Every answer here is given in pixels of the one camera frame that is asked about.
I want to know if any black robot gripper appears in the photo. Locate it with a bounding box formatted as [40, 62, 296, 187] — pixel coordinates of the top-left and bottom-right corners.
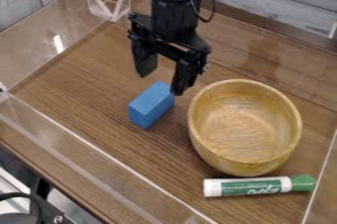
[128, 0, 212, 96]

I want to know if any blue rectangular block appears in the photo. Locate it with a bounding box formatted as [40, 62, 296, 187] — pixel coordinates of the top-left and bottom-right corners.
[128, 81, 174, 129]

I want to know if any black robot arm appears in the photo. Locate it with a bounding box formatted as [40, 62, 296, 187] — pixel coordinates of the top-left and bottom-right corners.
[128, 0, 212, 96]

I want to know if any brown wooden bowl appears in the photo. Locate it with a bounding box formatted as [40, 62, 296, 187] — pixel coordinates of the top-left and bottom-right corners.
[188, 79, 302, 177]

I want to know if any green white dry-erase marker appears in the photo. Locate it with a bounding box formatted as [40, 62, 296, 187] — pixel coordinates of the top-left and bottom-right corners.
[202, 175, 316, 197]

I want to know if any clear acrylic tray wall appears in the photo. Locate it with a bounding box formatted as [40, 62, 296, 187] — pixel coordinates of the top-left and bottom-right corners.
[0, 0, 337, 224]

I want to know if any black cable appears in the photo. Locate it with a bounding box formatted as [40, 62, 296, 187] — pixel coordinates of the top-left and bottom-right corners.
[0, 191, 47, 224]

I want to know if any black metal table frame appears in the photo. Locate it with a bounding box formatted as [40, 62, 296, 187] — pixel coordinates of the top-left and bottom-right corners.
[29, 178, 74, 224]

